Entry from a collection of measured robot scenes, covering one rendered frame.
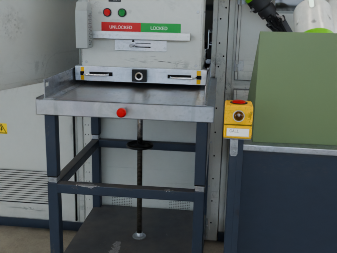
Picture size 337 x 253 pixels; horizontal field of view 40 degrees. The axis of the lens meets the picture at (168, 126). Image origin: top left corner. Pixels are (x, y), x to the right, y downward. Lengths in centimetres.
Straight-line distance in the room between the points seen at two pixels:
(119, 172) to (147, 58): 73
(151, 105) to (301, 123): 49
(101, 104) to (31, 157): 96
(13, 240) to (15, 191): 25
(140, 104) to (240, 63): 75
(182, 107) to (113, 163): 90
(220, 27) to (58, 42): 74
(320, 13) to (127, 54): 76
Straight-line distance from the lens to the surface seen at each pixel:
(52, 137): 172
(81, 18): 183
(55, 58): 218
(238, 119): 132
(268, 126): 151
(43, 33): 212
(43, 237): 256
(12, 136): 251
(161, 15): 188
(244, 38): 219
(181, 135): 229
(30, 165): 251
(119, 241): 210
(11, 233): 263
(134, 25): 190
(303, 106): 152
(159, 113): 158
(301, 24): 165
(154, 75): 189
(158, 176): 237
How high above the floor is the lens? 116
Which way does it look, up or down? 14 degrees down
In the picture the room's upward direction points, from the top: 1 degrees clockwise
